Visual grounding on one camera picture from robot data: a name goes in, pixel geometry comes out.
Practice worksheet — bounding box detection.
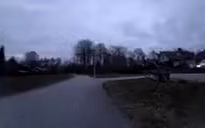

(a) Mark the grey asphalt path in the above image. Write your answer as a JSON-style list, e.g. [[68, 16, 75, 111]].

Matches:
[[0, 73, 148, 128]]

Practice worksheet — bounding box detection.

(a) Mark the grass strip behind junction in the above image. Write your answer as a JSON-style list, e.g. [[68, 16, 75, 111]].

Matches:
[[88, 72, 146, 80]]

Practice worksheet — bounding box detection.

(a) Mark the dark house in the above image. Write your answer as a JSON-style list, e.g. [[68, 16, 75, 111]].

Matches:
[[158, 48, 197, 70]]

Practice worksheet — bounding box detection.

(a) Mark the dark bush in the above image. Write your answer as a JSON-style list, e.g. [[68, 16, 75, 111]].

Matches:
[[146, 59, 174, 83]]

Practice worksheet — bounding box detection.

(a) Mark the dark grass verge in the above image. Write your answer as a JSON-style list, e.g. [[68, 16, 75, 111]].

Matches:
[[102, 78, 205, 128]]

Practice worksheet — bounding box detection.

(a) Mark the pale lamp post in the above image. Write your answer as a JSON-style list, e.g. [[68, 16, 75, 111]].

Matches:
[[92, 49, 97, 79]]

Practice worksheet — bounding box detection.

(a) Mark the dark conifer tree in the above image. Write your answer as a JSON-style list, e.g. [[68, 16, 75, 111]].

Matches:
[[0, 45, 6, 75]]

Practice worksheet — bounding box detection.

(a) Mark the grey side road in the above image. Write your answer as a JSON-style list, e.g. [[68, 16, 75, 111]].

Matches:
[[144, 72, 205, 84]]

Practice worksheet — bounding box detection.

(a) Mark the row of bare trees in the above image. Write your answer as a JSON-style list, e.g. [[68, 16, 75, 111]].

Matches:
[[4, 38, 161, 75]]

